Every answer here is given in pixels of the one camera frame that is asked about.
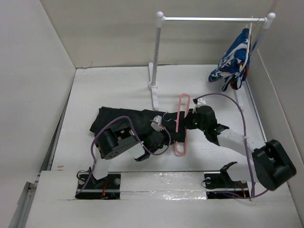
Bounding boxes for black denim trousers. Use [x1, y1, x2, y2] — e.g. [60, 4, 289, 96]
[90, 106, 184, 143]

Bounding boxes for pink plastic hanger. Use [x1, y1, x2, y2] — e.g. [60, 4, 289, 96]
[162, 93, 190, 157]

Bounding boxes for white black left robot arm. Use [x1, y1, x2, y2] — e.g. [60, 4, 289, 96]
[89, 123, 172, 188]

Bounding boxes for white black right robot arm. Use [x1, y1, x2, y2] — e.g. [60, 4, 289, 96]
[184, 105, 297, 191]

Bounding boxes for cream wooden hanger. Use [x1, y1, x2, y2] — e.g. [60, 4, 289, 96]
[239, 23, 253, 73]

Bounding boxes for white foam tape panel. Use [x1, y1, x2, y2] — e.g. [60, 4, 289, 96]
[120, 172, 207, 200]

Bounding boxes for blue patterned garment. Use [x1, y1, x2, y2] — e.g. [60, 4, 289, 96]
[208, 28, 251, 92]

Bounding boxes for silver white clothes rack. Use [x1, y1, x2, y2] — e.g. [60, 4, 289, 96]
[148, 11, 276, 111]

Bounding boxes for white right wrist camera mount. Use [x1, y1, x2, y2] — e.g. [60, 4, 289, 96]
[193, 97, 207, 108]

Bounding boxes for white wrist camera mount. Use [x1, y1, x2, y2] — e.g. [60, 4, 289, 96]
[193, 97, 207, 108]
[151, 115, 164, 132]

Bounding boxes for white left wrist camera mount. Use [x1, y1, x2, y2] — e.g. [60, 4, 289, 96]
[151, 115, 164, 132]

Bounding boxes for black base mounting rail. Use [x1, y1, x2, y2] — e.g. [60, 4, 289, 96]
[75, 171, 250, 200]

